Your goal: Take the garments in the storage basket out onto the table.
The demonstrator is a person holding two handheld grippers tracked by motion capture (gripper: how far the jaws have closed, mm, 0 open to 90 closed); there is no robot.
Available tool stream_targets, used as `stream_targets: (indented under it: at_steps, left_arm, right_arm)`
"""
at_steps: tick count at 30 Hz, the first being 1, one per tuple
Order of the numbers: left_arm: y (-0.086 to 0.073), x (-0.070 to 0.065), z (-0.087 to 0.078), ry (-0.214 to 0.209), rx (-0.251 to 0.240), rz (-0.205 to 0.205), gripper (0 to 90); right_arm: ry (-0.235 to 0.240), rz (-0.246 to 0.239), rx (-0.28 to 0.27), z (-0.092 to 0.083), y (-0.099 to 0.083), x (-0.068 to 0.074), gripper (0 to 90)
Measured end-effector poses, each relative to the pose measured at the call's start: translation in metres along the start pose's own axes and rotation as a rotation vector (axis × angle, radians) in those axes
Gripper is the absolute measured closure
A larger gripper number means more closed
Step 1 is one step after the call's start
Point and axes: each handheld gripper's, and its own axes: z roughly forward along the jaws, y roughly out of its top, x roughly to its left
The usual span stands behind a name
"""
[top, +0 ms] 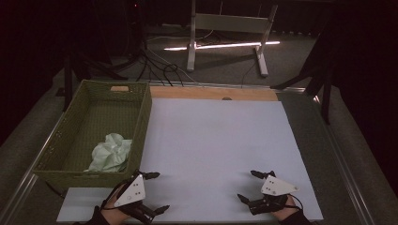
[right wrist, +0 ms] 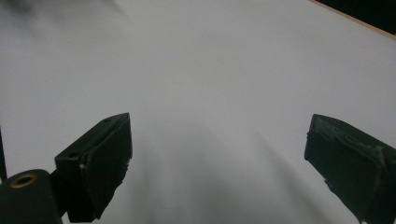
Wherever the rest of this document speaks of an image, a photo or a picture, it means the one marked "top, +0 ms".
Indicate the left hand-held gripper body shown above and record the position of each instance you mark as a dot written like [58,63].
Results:
[133,192]

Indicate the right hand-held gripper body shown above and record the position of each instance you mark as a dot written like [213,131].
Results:
[277,187]

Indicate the light green baby garment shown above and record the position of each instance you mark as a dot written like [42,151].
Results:
[111,153]

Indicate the green woven basket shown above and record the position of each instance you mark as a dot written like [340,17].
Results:
[103,125]

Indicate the person's right hand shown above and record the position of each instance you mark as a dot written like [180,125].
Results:
[286,212]

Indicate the person's left hand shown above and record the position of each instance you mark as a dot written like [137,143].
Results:
[114,214]

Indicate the white table mat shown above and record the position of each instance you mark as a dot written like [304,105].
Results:
[212,140]

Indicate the black metal stand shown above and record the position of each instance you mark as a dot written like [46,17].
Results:
[327,100]
[68,84]

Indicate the white metal desk frame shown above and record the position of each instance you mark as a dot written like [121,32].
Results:
[231,23]

